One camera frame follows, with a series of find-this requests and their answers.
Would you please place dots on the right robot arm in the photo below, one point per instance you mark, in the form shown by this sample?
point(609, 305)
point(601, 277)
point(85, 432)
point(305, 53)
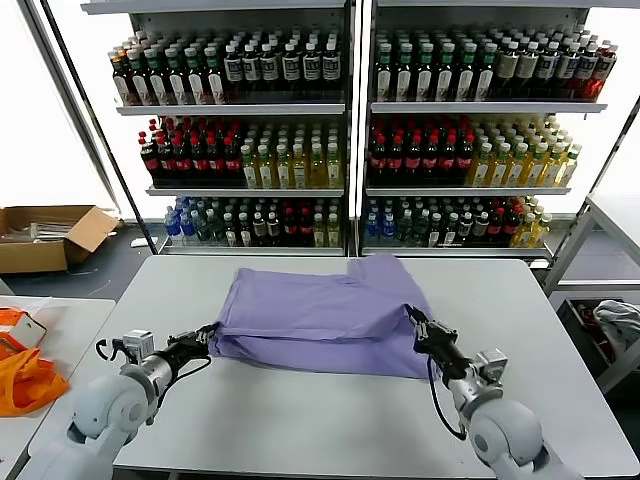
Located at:
point(505, 435)

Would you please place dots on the thin black pole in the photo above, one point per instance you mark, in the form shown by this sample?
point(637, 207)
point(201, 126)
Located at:
point(612, 150)
point(94, 115)

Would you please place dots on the orange white carton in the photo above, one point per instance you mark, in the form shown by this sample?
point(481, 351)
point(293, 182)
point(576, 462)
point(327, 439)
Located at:
point(27, 332)

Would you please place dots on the cola bottle red cap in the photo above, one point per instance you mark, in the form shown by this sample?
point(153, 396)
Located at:
point(150, 162)
point(495, 227)
point(448, 162)
point(183, 162)
point(232, 162)
point(216, 162)
point(378, 162)
point(510, 227)
point(290, 229)
point(430, 162)
point(200, 162)
point(465, 162)
point(166, 162)
point(305, 229)
point(413, 162)
point(396, 162)

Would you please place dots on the brown cardboard box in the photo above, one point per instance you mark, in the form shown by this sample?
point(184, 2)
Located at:
point(30, 257)

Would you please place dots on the grey crumpled cloth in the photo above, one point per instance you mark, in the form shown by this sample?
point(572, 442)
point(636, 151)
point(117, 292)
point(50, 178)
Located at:
point(617, 320)

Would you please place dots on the black storage bin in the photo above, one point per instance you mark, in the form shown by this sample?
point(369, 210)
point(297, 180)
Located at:
point(570, 320)

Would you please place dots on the grey metal frame post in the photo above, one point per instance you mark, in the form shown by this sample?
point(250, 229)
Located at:
point(69, 100)

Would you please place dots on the red cloth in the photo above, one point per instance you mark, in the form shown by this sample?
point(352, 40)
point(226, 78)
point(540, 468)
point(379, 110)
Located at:
point(585, 315)

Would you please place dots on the dark bottle white cap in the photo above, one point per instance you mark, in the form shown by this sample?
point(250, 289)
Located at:
point(480, 228)
point(245, 231)
point(436, 231)
point(451, 231)
point(229, 231)
point(465, 229)

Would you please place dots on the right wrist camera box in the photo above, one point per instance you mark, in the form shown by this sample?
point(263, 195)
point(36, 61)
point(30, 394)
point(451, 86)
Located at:
point(492, 362)

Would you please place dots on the grey metal cart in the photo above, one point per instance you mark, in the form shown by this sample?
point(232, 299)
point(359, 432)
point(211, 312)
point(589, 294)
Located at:
point(571, 250)

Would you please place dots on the red drink bottle white label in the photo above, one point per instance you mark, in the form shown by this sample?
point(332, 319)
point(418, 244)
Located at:
point(603, 70)

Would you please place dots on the purple t-shirt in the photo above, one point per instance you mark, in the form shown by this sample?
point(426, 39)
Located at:
point(320, 310)

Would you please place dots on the dark bottle white blue label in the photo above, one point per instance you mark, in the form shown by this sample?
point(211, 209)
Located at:
point(252, 70)
point(270, 70)
point(547, 67)
point(331, 70)
point(291, 70)
point(567, 67)
point(233, 70)
point(311, 70)
point(586, 67)

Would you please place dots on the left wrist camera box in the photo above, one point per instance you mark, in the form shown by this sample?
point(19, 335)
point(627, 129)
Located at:
point(137, 342)

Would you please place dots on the clear plastic packed parts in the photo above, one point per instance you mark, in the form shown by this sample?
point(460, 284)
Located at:
point(40, 231)

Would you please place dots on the dark bottle cream label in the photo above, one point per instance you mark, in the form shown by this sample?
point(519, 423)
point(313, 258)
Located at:
point(526, 67)
point(259, 230)
point(273, 230)
point(507, 67)

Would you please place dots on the green tinted water bottle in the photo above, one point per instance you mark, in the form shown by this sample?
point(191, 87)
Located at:
point(421, 230)
point(215, 229)
point(202, 229)
point(406, 230)

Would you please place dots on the blue drink bottle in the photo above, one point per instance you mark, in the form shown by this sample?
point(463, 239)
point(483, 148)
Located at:
point(372, 229)
point(173, 227)
point(388, 229)
point(188, 227)

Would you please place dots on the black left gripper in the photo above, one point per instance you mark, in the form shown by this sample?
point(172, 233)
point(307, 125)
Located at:
point(187, 346)

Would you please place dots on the small white flat object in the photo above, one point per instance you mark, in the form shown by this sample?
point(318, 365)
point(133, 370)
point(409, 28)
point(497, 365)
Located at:
point(138, 243)

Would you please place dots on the dark bottle green label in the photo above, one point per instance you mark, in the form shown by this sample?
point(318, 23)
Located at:
point(197, 87)
point(177, 87)
point(424, 75)
point(465, 75)
point(404, 75)
point(158, 87)
point(444, 75)
point(384, 75)
point(216, 87)
point(140, 87)
point(484, 75)

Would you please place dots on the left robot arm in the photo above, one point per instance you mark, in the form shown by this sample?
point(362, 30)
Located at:
point(115, 410)

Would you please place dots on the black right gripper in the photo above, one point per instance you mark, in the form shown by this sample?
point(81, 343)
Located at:
point(442, 350)

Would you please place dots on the grey metal shelf unit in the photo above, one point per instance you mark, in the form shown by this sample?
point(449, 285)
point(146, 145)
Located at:
point(230, 110)
point(485, 108)

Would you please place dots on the yellow drink bottle white cap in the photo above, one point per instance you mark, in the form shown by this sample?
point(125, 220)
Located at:
point(334, 232)
point(266, 172)
point(569, 170)
point(535, 172)
point(334, 172)
point(517, 172)
point(299, 172)
point(525, 232)
point(317, 172)
point(319, 232)
point(283, 172)
point(499, 172)
point(250, 172)
point(540, 230)
point(552, 172)
point(481, 172)

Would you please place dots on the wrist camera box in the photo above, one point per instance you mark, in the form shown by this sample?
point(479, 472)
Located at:
point(492, 362)
point(137, 342)

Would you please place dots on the dark bottle orange label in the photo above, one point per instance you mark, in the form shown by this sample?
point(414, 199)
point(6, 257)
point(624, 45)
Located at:
point(121, 85)

